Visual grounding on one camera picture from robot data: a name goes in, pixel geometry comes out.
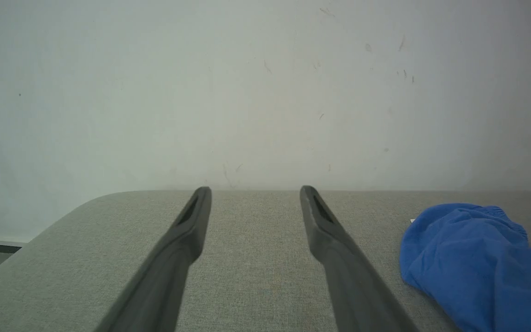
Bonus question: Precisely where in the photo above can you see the blue shorts with white waistband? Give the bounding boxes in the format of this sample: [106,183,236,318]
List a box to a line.
[399,203,531,332]

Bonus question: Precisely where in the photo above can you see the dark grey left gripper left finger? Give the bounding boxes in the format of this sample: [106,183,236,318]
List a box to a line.
[95,186,212,332]

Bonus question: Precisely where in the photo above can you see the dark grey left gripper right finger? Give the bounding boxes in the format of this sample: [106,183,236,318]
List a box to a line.
[300,185,420,332]

